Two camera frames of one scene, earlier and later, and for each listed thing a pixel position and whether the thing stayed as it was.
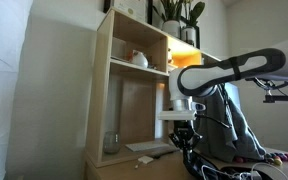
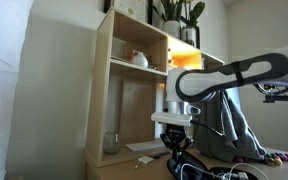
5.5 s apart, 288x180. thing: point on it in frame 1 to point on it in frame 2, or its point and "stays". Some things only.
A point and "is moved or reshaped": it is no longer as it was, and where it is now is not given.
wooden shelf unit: (134, 64) stays
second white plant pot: (189, 34) stays
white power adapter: (254, 175) to (242, 176)
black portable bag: (200, 172) is moved or reshaped
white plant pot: (172, 27) stays
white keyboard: (144, 146) stays
